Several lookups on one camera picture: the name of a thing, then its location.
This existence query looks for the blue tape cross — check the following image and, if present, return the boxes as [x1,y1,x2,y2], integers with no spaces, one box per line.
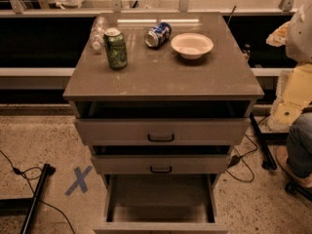
[65,166,93,196]

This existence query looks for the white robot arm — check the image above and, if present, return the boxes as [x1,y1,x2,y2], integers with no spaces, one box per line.
[266,0,312,131]

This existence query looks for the green soda can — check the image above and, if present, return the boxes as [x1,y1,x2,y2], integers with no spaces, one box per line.
[103,27,128,69]

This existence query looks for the drawer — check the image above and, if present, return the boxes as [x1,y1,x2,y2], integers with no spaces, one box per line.
[71,100,252,146]
[94,175,228,234]
[92,145,230,175]

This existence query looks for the black cable right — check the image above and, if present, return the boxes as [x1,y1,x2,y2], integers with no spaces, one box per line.
[225,114,271,183]

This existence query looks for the black chair base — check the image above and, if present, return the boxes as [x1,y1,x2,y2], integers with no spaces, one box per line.
[285,182,312,202]

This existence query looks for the white bowl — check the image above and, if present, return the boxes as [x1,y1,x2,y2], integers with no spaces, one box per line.
[171,33,214,59]

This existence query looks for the grey drawer cabinet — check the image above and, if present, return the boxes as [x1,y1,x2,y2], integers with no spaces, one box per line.
[62,11,265,234]

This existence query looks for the bottom drawer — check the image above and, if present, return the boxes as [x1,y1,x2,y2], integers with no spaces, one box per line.
[94,175,228,234]

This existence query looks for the middle drawer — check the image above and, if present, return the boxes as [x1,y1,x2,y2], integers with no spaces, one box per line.
[92,145,230,175]

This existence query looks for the black tripod leg right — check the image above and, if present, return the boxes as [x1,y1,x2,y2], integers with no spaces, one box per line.
[250,113,277,170]

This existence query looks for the clear plastic bottle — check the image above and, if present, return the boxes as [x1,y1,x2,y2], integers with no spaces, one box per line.
[89,16,109,54]

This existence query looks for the person leg in jeans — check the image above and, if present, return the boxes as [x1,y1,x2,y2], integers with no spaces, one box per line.
[287,113,312,173]

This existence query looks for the black cable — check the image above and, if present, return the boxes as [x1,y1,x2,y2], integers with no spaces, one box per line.
[225,114,271,183]
[0,149,76,234]

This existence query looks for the black tripod leg left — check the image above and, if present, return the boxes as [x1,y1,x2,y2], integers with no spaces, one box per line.
[20,164,56,234]

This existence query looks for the blue soda can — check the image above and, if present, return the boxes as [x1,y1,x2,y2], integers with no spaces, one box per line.
[144,22,172,48]

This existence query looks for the tan shoe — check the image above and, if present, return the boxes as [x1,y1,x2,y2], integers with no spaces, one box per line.
[276,146,312,189]

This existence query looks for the black cable left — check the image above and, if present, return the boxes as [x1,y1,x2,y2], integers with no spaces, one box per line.
[0,149,76,234]

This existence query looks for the black tripod leg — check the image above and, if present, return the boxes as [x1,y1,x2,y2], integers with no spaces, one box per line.
[250,113,277,170]
[20,164,56,234]

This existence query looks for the top drawer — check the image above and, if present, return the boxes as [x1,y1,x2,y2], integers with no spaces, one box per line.
[71,100,252,146]

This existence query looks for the metal railing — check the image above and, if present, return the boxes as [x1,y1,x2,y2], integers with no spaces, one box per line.
[0,0,312,18]

